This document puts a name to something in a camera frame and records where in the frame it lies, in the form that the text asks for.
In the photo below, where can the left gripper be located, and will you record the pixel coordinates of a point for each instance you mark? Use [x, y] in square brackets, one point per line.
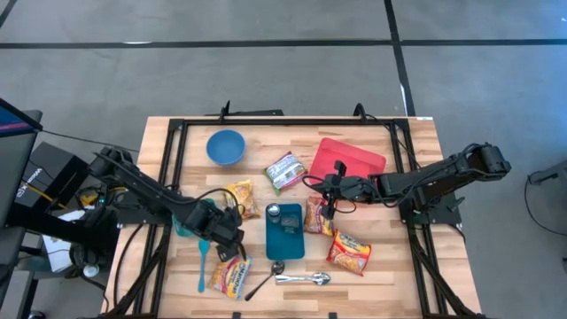
[212, 221]

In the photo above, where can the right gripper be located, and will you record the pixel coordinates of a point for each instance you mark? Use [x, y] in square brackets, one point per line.
[350, 188]

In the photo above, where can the Maruchan beef ramen packet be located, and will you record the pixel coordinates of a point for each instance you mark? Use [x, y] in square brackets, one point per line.
[230, 279]

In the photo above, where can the red plastic bin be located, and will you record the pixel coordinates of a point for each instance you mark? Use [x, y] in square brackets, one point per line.
[345, 155]

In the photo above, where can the red Maruchan ramen packet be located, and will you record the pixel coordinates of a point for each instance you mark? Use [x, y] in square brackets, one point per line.
[316, 219]
[350, 252]

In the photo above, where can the lime chili shrimp ramen packet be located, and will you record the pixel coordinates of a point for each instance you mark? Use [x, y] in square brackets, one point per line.
[285, 173]

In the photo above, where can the yellow ramen noodle packet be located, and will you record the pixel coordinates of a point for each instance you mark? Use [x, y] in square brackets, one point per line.
[243, 197]

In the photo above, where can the green pepper tin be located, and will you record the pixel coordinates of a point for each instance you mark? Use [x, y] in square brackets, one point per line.
[290, 223]

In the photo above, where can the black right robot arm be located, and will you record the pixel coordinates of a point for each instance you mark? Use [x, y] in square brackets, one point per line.
[443, 170]

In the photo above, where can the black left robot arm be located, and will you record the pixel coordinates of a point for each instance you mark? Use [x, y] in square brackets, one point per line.
[142, 188]

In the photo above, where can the teal plastic spoon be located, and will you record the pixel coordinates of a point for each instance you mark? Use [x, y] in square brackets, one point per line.
[204, 248]

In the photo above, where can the black spoon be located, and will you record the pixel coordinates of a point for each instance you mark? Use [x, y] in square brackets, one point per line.
[277, 267]

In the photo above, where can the teal-blue rectangular plastic bin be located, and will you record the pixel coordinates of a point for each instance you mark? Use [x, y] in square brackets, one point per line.
[285, 246]

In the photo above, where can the green-teal small plastic bin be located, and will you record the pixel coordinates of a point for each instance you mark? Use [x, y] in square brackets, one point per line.
[179, 226]

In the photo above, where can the silver metal spoon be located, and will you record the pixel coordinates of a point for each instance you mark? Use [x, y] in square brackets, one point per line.
[319, 278]

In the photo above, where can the blue bowl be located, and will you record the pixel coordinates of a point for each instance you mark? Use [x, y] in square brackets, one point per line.
[226, 147]

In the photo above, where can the white round cap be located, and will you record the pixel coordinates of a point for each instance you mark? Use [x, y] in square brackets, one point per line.
[90, 270]

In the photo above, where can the white paper sheet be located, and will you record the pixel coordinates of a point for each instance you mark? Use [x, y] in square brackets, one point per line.
[57, 261]

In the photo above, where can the black equipment stand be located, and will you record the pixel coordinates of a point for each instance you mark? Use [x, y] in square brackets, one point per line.
[53, 230]

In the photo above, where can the black box with white print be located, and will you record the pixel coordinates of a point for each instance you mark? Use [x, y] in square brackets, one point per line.
[44, 170]

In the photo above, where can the grey stand foot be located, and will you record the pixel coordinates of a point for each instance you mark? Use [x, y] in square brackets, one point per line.
[553, 170]

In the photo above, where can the grey computer monitor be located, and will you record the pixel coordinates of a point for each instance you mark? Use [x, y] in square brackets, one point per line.
[13, 168]

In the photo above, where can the black table frame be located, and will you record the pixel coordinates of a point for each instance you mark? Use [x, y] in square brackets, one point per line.
[288, 122]

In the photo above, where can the black table-edge bracket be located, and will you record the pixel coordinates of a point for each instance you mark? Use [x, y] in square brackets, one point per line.
[266, 112]

